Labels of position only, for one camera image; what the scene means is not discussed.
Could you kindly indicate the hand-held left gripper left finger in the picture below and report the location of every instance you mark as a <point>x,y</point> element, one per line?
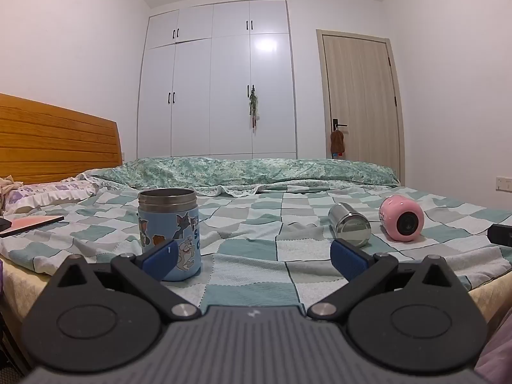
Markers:
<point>160,258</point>

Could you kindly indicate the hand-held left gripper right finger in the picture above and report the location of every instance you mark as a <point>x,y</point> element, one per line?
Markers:
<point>350,258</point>

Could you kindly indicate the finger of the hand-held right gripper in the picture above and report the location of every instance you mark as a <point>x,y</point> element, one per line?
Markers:
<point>502,235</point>

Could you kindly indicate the silver steel cup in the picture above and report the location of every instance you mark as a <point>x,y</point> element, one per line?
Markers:
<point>348,224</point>

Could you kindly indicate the pink cup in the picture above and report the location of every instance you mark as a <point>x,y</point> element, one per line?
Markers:
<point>394,212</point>

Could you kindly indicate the blue cartoon print cup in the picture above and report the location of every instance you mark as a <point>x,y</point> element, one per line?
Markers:
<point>186,218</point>

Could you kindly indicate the checkered bed sheet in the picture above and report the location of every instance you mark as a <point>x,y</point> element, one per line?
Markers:
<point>256,218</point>

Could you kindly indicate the brown hanging cloth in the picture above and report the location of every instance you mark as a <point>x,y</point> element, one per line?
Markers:
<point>336,144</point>

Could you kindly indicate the green floral quilt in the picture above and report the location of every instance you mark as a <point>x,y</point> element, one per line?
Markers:
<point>240,172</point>

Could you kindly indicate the mauve cloth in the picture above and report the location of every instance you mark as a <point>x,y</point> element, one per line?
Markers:
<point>498,356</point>

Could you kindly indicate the purple floral pillow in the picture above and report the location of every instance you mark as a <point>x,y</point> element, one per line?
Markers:
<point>48,194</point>

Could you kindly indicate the pink flat book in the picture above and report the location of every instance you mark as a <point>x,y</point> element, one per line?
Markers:
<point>34,224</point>

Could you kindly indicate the beige mattress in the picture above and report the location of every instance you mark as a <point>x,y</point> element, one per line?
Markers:
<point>20,288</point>

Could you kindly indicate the wooden headboard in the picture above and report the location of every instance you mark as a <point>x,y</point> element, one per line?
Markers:
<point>56,144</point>

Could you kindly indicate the small black device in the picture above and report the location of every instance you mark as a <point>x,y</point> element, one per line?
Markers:
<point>4,224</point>

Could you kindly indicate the beige crumpled cloth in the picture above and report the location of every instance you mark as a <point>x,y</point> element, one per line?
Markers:
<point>8,188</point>

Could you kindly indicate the light wooden door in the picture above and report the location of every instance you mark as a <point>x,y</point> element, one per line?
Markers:
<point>360,88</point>

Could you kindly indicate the white wardrobe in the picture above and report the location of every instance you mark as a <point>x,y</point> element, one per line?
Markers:
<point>212,88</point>

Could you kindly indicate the green hanging ornament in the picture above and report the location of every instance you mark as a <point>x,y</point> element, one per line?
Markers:
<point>253,106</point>

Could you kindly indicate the wall socket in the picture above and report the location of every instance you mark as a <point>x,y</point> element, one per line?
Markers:
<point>504,183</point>

